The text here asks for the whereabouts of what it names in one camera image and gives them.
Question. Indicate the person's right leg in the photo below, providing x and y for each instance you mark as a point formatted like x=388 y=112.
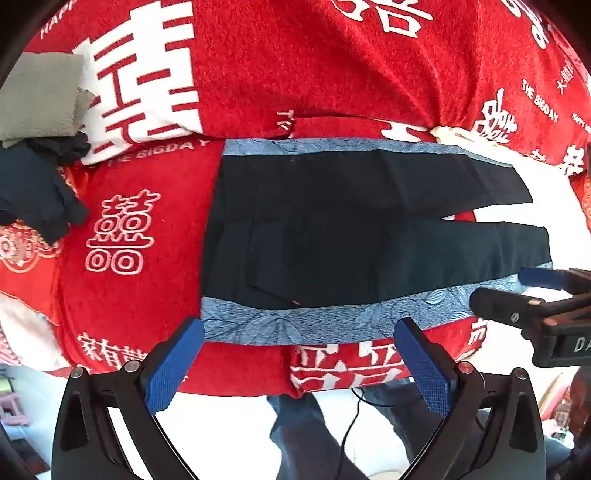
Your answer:
x=397 y=415

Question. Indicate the person's leg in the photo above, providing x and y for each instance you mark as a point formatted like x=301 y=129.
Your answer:
x=397 y=415
x=304 y=443

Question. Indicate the black pants with blue stripes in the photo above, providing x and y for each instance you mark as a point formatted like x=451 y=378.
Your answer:
x=332 y=240

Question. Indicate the pink plastic stool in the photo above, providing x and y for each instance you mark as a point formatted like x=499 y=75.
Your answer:
x=14 y=408

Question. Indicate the red printed blanket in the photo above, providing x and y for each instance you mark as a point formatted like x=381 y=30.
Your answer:
x=323 y=69

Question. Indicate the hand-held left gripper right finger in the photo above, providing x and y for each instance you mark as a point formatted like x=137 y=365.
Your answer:
x=427 y=369

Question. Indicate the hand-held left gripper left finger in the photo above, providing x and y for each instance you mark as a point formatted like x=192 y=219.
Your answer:
x=173 y=369

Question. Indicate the dark cloth pile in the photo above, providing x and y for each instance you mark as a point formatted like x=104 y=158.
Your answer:
x=32 y=189

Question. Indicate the person's left leg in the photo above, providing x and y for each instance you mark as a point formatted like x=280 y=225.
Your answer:
x=304 y=443

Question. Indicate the red ornamented cloth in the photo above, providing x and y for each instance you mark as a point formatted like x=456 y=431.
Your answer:
x=25 y=258

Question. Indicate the grey folded cloth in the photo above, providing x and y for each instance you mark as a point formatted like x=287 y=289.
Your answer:
x=39 y=97

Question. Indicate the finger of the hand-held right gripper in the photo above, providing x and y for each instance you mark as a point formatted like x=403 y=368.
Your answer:
x=498 y=304
x=540 y=277

